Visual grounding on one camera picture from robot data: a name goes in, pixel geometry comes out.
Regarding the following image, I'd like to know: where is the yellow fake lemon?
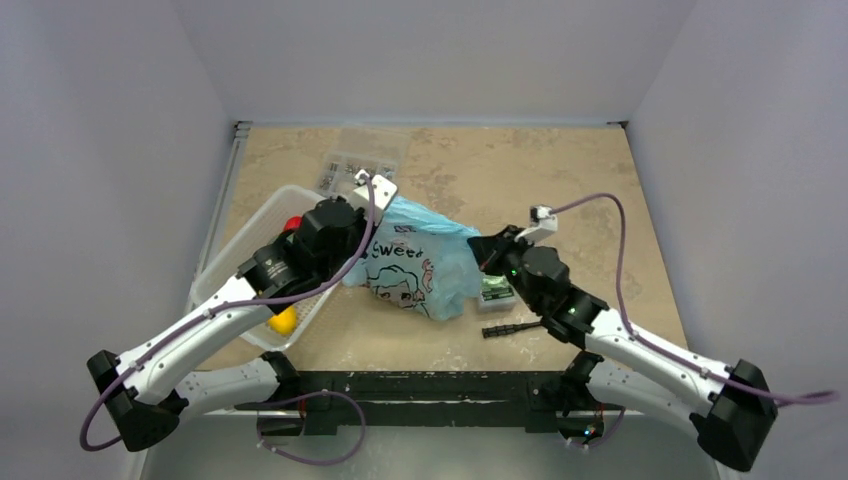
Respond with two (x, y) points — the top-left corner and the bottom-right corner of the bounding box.
(267, 306), (298, 336)

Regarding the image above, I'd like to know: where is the green circuit board box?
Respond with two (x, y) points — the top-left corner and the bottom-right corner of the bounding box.
(478, 275), (518, 313)

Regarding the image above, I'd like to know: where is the aluminium frame rail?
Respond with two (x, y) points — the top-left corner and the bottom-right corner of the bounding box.
(193, 120), (254, 279)

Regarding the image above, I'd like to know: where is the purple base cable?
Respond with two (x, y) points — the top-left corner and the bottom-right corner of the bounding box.
(255, 389), (367, 466)

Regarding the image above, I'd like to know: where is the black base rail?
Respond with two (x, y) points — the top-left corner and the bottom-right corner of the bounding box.
(238, 353), (622, 443)

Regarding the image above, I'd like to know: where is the blue plastic bag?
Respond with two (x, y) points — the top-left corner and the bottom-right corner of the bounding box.
(343, 196), (482, 321)

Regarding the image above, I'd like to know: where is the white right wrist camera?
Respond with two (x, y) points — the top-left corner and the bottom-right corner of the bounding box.
(515, 205), (558, 244)

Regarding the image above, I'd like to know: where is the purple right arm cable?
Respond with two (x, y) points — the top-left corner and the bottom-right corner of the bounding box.
(546, 193), (839, 407)

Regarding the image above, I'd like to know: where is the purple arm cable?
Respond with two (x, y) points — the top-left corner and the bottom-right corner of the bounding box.
(79, 172), (378, 453)
(546, 193), (839, 407)

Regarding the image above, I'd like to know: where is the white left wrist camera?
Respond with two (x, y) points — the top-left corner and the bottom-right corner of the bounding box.
(347, 169), (398, 215)

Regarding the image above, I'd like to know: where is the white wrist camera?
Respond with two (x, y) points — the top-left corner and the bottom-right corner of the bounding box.
(515, 205), (558, 244)
(347, 169), (398, 215)

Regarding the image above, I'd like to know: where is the red fake fruit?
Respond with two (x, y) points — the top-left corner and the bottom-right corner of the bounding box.
(282, 216), (302, 232)

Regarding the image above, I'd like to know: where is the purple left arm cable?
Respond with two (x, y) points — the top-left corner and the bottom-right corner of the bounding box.
(79, 172), (378, 453)

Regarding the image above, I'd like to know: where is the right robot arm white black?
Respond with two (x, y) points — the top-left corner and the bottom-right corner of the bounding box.
(467, 225), (778, 472)

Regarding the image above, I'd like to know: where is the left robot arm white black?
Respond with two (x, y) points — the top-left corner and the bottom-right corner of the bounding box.
(79, 193), (393, 452)

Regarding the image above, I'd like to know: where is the white plastic basket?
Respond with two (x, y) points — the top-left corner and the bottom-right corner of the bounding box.
(190, 185), (333, 351)

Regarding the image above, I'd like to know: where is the black T-handle tool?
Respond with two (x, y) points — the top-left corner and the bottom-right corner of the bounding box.
(481, 321), (542, 339)

